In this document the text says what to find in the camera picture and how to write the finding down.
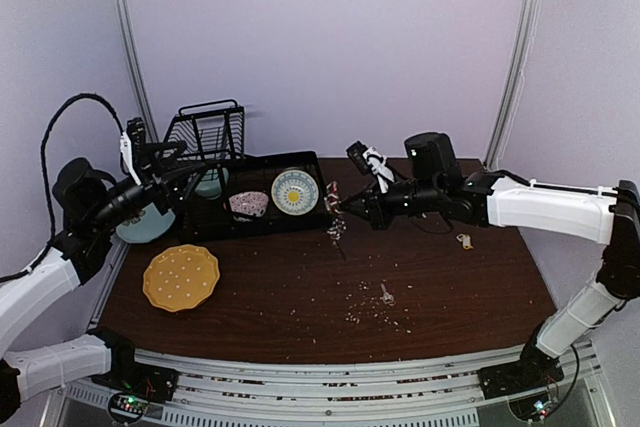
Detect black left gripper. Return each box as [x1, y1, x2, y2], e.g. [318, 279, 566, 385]
[86, 139, 207, 233]

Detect red handled keyring with keys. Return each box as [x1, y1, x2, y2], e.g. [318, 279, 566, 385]
[324, 181, 347, 261]

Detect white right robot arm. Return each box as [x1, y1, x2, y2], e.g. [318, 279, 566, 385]
[340, 132, 639, 389]

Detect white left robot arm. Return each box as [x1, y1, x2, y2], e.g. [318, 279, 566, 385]
[1, 140, 206, 420]

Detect light blue plate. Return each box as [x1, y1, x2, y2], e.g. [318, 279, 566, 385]
[116, 203, 176, 244]

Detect pink patterned bowl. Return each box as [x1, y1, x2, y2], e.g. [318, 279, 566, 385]
[229, 191, 269, 222]

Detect loose silver key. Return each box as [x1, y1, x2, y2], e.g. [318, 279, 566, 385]
[380, 283, 396, 306]

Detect yellow dotted plate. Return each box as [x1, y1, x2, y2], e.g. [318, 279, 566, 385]
[142, 244, 221, 313]

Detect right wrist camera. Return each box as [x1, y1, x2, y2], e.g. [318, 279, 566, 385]
[346, 141, 397, 194]

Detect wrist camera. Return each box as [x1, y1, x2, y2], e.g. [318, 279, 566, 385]
[119, 117, 150, 186]
[346, 141, 397, 194]

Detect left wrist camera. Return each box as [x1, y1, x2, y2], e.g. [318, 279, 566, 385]
[119, 117, 150, 186]

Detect black wire dish rack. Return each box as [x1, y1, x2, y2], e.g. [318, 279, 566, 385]
[164, 99, 330, 243]

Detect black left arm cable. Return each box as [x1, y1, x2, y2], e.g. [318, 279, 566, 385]
[40, 92, 125, 243]

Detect right aluminium frame post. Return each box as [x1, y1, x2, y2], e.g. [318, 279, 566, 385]
[484, 0, 540, 170]

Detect aluminium frame post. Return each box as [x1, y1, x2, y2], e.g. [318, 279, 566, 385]
[113, 0, 159, 142]
[484, 0, 540, 170]

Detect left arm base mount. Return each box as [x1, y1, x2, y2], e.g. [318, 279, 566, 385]
[88, 328, 179, 426]

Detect left aluminium frame post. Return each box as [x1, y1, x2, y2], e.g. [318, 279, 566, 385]
[113, 0, 159, 142]

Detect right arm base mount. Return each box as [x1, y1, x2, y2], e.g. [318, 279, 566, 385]
[477, 338, 594, 424]

